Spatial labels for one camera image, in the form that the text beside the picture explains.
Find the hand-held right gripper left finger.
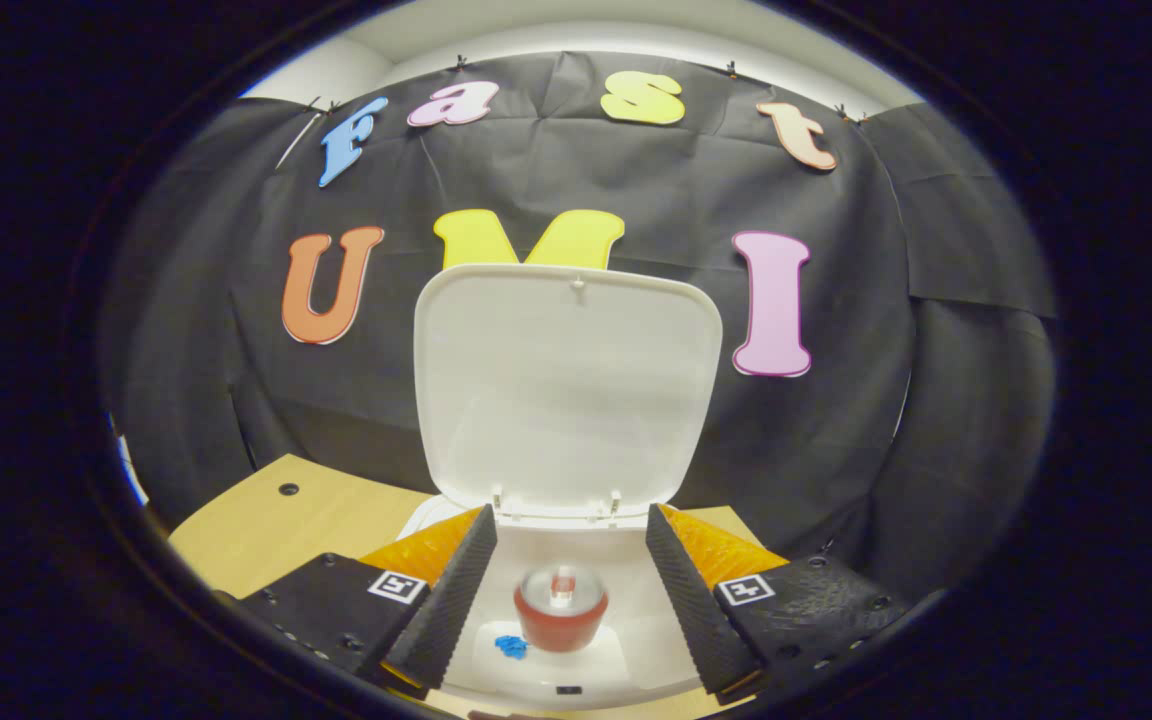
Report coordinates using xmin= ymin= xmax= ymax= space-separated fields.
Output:
xmin=236 ymin=505 xmax=499 ymax=699

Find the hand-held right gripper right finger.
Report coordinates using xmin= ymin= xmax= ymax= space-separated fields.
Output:
xmin=645 ymin=503 xmax=912 ymax=696

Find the red pop can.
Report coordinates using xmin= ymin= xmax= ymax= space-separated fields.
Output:
xmin=514 ymin=563 xmax=609 ymax=653

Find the white desktop garbage bin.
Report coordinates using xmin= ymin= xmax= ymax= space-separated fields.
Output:
xmin=398 ymin=263 xmax=727 ymax=706

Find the wooden desktop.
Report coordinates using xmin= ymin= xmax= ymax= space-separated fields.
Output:
xmin=168 ymin=455 xmax=767 ymax=720

